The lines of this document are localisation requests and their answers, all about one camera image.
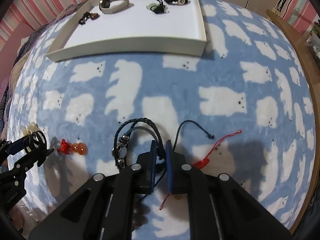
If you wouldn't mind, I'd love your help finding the wooden desk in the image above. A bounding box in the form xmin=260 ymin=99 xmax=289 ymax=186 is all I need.
xmin=265 ymin=8 xmax=320 ymax=230

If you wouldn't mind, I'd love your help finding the black plastic hair claw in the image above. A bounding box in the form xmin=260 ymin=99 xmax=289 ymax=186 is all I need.
xmin=24 ymin=131 xmax=50 ymax=167

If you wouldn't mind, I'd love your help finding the cream strap wristwatch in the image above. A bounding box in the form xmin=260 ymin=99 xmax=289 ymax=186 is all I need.
xmin=99 ymin=0 xmax=130 ymax=14

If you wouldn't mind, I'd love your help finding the red string charm bracelet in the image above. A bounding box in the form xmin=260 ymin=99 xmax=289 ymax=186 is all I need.
xmin=159 ymin=129 xmax=243 ymax=211

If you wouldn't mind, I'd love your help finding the orange gourd red knot charm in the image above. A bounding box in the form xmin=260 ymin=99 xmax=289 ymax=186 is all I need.
xmin=57 ymin=139 xmax=87 ymax=155

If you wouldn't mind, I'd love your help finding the white cardboard tray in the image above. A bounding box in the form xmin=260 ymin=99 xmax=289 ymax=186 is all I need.
xmin=46 ymin=0 xmax=207 ymax=62

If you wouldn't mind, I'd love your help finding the black braided bracelet bundle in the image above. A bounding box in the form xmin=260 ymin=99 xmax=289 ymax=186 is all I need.
xmin=111 ymin=117 xmax=216 ymax=203

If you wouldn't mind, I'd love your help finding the cream flower scrunchie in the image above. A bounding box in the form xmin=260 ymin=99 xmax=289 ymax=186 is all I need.
xmin=22 ymin=122 xmax=39 ymax=136

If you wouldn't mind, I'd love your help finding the blue polar bear blanket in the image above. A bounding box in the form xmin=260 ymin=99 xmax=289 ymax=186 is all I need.
xmin=3 ymin=0 xmax=316 ymax=228

